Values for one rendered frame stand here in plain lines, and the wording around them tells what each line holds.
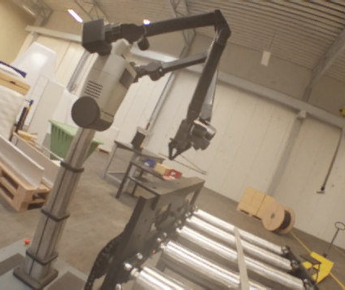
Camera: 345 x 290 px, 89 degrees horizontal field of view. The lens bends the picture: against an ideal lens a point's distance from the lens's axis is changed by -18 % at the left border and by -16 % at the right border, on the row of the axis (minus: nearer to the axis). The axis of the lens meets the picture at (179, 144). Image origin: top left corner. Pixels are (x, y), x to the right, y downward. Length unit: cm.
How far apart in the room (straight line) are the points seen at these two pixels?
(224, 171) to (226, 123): 256
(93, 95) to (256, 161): 1064
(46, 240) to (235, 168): 1050
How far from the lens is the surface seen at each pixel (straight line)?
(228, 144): 1134
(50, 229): 129
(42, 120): 452
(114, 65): 106
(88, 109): 106
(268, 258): 163
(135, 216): 65
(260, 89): 1155
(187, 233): 128
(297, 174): 1176
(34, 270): 146
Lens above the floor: 133
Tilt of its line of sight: 1 degrees up
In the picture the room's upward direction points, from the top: 24 degrees clockwise
